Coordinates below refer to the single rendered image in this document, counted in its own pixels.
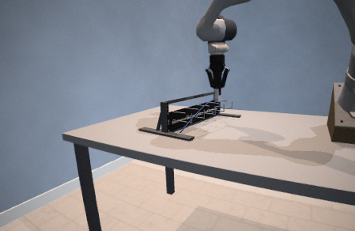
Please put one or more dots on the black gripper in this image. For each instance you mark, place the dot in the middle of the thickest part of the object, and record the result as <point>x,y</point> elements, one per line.
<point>217,65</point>

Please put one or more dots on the black patch panel rack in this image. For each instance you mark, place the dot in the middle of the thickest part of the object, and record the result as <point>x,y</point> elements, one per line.
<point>170,122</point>

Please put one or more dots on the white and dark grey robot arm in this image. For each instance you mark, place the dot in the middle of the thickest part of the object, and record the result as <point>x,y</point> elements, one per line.
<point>213,27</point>

